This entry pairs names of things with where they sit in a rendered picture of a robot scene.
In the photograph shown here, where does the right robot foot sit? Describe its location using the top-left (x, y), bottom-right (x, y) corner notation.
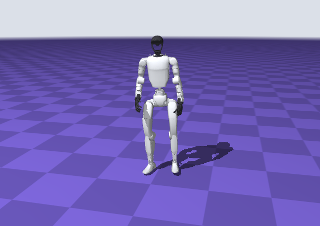
top-left (142, 163), bottom-right (156, 174)

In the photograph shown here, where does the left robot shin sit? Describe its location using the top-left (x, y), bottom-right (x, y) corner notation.
top-left (170, 134), bottom-right (178, 163)

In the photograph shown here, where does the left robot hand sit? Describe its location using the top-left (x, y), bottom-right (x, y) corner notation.
top-left (173, 98), bottom-right (184, 116)

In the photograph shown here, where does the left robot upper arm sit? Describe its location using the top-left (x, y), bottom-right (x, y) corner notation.
top-left (168, 57), bottom-right (180, 84)

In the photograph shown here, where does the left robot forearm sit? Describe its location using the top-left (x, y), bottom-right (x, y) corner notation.
top-left (175, 77), bottom-right (184, 102)

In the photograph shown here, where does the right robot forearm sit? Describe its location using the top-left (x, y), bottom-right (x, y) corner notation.
top-left (135, 78), bottom-right (143, 99)

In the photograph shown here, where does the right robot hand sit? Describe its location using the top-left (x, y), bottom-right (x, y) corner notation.
top-left (134, 94), bottom-right (142, 112)

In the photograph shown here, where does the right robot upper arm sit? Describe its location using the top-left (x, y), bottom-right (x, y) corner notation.
top-left (137, 57), bottom-right (148, 84)

